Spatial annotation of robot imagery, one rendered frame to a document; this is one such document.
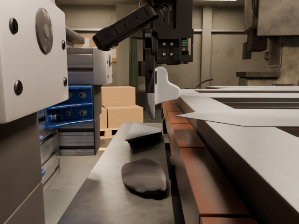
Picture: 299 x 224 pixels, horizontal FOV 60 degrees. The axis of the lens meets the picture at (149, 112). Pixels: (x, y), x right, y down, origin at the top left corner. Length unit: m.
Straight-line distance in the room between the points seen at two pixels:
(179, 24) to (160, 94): 0.12
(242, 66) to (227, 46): 0.90
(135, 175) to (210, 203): 0.37
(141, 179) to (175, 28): 0.32
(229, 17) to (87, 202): 9.57
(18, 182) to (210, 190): 0.17
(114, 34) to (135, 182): 0.30
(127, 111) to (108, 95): 0.48
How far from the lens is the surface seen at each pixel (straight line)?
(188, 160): 0.33
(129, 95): 4.17
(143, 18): 0.44
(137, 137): 0.87
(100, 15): 9.48
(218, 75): 9.65
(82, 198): 0.57
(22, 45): 0.19
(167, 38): 0.43
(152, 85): 0.43
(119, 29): 0.44
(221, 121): 0.42
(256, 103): 0.86
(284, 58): 5.03
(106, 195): 0.57
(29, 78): 0.19
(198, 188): 0.26
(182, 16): 0.45
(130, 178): 0.59
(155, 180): 0.57
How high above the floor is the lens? 0.93
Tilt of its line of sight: 9 degrees down
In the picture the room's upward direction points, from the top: straight up
